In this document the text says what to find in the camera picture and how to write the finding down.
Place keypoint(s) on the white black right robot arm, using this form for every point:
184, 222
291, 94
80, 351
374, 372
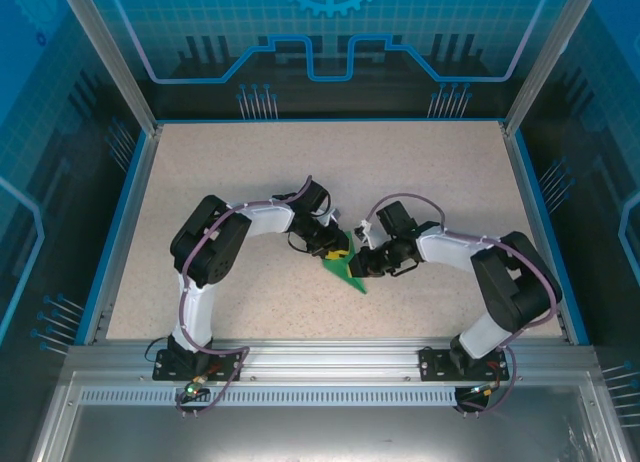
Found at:
485, 332

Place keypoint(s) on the aluminium frame post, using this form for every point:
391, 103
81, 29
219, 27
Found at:
107, 57
552, 57

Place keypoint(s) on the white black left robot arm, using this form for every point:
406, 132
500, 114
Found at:
195, 307

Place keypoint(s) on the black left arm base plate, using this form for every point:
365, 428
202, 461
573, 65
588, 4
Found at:
225, 367

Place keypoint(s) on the long aluminium mounting rail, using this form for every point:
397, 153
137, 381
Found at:
330, 357

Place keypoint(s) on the blue aluminium table side rail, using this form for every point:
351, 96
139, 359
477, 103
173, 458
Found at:
547, 242
120, 242

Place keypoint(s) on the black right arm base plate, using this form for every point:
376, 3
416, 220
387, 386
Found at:
432, 364

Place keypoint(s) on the green paper sheet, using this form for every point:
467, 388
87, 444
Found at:
350, 274

